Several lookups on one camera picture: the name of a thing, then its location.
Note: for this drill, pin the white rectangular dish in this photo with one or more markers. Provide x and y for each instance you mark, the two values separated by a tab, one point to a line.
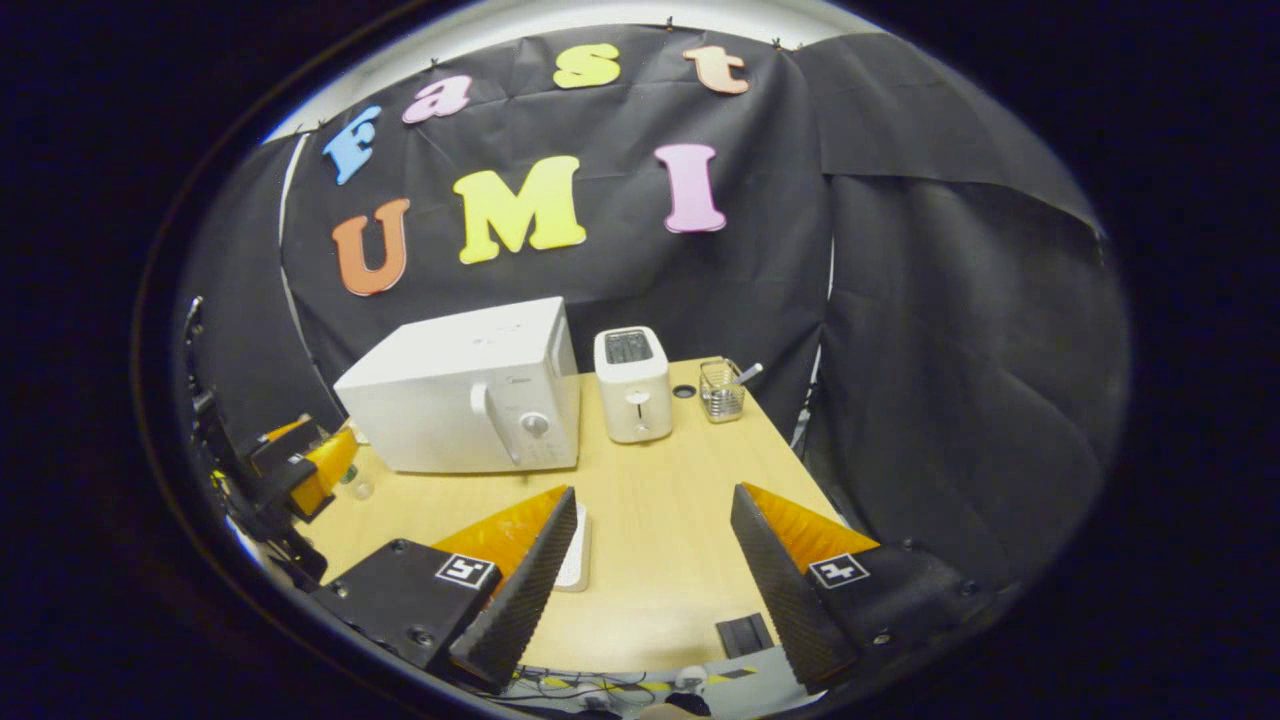
578	560

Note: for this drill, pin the white toaster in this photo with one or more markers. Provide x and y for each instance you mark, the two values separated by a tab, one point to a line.
635	400

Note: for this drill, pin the clear water bottle green label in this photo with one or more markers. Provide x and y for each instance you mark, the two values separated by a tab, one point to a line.
361	489

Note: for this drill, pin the small black block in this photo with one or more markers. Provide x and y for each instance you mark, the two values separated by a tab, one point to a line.
745	636

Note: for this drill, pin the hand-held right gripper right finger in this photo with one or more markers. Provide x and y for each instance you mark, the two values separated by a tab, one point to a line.
785	590

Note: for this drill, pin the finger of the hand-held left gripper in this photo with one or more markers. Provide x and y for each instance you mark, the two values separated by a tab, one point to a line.
320	470
280	445

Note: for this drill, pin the white microwave oven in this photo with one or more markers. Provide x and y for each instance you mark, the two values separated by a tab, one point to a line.
450	400

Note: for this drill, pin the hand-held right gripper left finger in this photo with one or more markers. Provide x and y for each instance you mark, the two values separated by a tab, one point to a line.
525	590

